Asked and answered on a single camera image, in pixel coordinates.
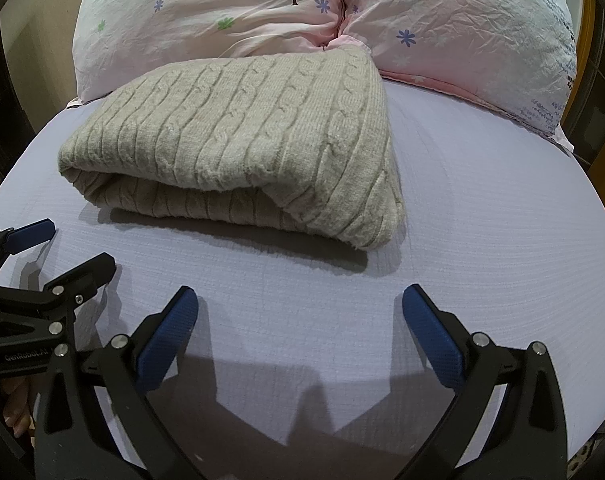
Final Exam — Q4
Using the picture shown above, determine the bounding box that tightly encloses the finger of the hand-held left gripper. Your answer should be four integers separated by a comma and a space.
30, 253, 117, 322
0, 218, 56, 273

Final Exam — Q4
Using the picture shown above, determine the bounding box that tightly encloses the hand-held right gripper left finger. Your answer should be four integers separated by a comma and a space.
32, 285, 209, 480

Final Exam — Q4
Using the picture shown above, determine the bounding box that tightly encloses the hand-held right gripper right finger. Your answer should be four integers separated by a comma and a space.
401, 283, 571, 480

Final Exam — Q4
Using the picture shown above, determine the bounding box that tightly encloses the beige cable knit sweater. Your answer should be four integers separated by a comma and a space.
57, 43, 407, 252

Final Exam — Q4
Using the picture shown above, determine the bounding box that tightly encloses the person's left hand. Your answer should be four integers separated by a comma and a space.
0, 374, 38, 439

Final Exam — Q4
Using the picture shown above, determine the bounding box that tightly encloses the lavender bed sheet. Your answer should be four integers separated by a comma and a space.
0, 79, 605, 480

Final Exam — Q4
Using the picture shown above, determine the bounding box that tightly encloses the dark wooden furniture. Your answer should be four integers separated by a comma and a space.
0, 19, 29, 183

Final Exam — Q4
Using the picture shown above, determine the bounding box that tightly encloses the pink floral pillow with tree print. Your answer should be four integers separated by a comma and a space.
71, 0, 352, 107

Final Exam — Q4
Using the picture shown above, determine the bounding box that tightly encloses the wooden headboard frame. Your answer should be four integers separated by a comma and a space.
560, 0, 605, 173

